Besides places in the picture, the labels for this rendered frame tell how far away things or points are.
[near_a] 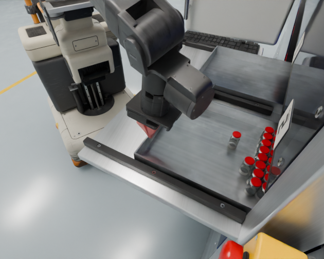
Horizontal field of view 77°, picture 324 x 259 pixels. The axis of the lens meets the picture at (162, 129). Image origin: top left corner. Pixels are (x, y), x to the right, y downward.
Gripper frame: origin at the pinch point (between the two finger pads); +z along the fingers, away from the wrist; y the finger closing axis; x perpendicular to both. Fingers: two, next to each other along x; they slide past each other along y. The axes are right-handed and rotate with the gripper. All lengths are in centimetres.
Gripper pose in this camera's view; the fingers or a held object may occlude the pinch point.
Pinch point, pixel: (151, 134)
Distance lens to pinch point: 48.3
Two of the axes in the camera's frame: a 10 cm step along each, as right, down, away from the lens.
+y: 8.7, 4.4, -2.3
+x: 4.9, -6.4, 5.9
